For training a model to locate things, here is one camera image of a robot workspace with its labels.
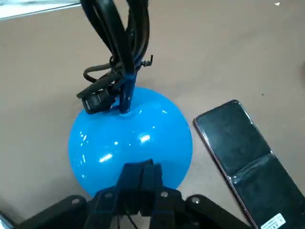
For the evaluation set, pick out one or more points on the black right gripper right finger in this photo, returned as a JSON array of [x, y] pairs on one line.
[[153, 186]]

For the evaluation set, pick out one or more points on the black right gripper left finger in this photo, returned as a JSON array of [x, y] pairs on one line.
[[131, 186]]

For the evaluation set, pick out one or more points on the blue desk lamp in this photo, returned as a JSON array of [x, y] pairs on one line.
[[131, 138]]

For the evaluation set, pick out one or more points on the black flip phone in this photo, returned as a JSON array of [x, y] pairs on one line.
[[238, 143]]

